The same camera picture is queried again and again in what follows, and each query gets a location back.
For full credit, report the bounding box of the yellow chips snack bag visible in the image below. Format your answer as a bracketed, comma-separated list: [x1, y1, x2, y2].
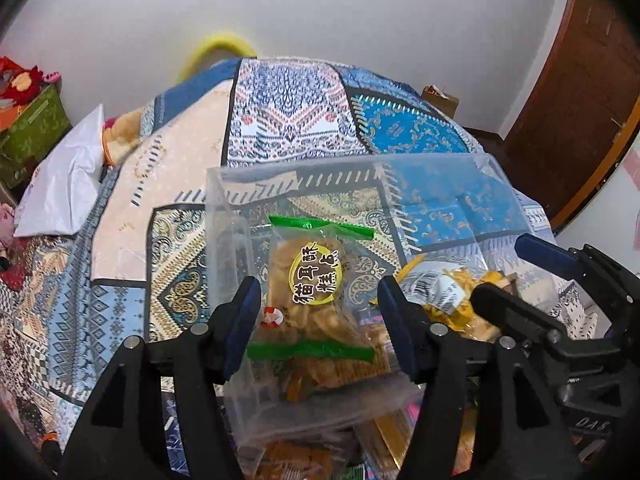
[368, 252, 518, 342]

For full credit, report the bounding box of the clear green-band cracker bag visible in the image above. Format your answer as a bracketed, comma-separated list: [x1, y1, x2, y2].
[247, 216, 394, 402]

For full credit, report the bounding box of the gold-edged sesame bar pack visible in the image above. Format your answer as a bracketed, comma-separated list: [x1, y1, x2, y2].
[355, 410, 414, 479]

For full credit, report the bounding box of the brown wooden door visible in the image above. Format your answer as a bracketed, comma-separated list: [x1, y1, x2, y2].
[504, 0, 639, 228]

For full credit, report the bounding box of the orange fried snack bag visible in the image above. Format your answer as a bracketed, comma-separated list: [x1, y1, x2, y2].
[254, 441, 334, 480]

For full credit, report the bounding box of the patchwork patterned bedspread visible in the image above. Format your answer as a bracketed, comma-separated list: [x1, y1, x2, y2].
[0, 56, 601, 480]

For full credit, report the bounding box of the small cardboard box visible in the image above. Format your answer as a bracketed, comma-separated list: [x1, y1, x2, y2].
[421, 84, 459, 118]

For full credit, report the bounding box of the clear plastic storage bin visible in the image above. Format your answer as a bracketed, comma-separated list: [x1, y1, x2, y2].
[204, 152, 601, 449]

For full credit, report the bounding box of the white pillow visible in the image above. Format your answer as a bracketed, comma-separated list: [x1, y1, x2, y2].
[14, 105, 104, 237]

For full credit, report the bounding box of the pink plush toy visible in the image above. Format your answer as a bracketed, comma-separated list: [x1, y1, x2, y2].
[0, 204, 15, 257]

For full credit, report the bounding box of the green storage basket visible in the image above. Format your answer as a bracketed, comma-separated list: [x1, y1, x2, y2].
[1, 84, 72, 188]

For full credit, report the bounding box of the yellow curved tube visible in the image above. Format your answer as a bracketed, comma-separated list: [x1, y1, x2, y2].
[176, 32, 257, 84]

